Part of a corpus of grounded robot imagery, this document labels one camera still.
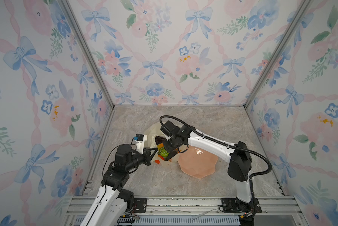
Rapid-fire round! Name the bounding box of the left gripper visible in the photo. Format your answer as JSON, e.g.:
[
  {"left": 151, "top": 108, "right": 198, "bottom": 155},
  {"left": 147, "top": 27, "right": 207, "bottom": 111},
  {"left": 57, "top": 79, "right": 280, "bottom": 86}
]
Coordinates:
[{"left": 126, "top": 146, "right": 158, "bottom": 172}]

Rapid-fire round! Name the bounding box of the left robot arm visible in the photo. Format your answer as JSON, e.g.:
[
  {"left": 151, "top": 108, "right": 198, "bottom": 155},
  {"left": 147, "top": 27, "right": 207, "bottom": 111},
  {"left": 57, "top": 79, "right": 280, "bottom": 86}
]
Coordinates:
[{"left": 81, "top": 144, "right": 158, "bottom": 226}]

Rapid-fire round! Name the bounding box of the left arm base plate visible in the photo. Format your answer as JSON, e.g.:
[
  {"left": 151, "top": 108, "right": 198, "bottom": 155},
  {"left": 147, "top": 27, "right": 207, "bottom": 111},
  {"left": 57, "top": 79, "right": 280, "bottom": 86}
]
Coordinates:
[{"left": 129, "top": 198, "right": 148, "bottom": 213}]

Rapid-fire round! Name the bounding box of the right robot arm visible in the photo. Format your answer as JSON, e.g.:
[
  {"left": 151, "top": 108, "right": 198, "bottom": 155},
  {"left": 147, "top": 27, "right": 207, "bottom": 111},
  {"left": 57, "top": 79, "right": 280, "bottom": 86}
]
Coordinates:
[{"left": 160, "top": 121, "right": 253, "bottom": 212}]

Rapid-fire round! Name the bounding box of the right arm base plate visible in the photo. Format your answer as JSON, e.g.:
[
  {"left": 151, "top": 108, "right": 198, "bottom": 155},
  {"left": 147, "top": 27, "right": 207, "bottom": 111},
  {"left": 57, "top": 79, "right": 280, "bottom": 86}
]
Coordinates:
[{"left": 220, "top": 198, "right": 262, "bottom": 214}]

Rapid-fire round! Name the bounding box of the right aluminium corner post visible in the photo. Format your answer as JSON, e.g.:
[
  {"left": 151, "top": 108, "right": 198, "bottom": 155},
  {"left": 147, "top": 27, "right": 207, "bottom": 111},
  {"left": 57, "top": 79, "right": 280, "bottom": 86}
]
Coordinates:
[{"left": 243, "top": 0, "right": 312, "bottom": 110}]

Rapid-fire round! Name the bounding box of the left aluminium corner post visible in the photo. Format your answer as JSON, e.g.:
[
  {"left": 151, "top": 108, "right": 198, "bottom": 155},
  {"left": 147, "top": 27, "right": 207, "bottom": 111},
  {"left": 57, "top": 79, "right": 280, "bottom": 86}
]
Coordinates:
[{"left": 58, "top": 0, "right": 114, "bottom": 110}]

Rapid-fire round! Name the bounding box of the pink scalloped fruit plate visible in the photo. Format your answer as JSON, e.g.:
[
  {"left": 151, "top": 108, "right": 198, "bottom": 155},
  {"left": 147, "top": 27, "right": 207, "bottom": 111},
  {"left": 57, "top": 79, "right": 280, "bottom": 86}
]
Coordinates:
[{"left": 178, "top": 146, "right": 218, "bottom": 179}]

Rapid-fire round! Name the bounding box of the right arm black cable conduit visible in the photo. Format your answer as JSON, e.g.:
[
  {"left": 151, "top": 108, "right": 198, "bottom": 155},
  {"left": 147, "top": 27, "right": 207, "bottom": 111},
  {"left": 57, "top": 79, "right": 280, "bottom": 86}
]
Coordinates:
[{"left": 159, "top": 115, "right": 272, "bottom": 195}]

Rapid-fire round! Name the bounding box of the green custard apple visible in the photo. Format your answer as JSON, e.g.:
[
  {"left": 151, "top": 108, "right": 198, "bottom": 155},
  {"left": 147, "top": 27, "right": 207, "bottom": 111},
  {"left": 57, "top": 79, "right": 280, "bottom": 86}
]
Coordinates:
[{"left": 158, "top": 147, "right": 169, "bottom": 158}]

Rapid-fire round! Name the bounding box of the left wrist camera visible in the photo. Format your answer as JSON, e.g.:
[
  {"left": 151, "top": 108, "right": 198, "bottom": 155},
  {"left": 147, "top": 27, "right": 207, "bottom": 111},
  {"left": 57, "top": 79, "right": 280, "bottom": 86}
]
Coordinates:
[{"left": 133, "top": 134, "right": 147, "bottom": 155}]

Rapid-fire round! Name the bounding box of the aluminium corner post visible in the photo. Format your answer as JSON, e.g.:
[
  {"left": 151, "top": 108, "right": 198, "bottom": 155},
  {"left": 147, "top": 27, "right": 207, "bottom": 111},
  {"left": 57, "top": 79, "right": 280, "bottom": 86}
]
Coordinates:
[
  {"left": 243, "top": 0, "right": 312, "bottom": 110},
  {"left": 58, "top": 0, "right": 114, "bottom": 110}
]

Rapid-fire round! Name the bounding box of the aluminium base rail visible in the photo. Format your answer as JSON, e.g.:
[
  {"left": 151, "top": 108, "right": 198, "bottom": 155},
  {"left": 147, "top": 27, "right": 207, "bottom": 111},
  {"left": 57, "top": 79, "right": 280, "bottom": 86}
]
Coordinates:
[{"left": 60, "top": 195, "right": 309, "bottom": 226}]

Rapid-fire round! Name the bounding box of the purple grape bunch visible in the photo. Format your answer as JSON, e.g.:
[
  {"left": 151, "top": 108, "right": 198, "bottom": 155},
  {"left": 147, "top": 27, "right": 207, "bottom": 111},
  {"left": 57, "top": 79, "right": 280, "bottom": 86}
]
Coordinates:
[{"left": 155, "top": 136, "right": 166, "bottom": 146}]

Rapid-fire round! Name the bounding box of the yellow plastic bag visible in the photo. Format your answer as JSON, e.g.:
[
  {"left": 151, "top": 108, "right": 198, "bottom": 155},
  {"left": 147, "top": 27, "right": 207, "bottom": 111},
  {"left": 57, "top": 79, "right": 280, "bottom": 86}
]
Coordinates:
[{"left": 144, "top": 122, "right": 174, "bottom": 167}]

